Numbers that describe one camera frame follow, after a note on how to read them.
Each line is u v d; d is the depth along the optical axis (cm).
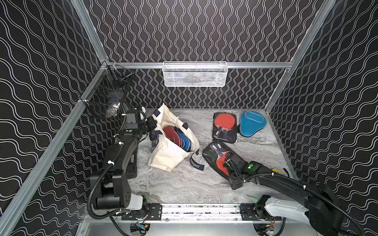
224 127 107
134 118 64
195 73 132
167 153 80
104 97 93
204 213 76
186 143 88
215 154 92
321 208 40
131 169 83
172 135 93
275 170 87
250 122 109
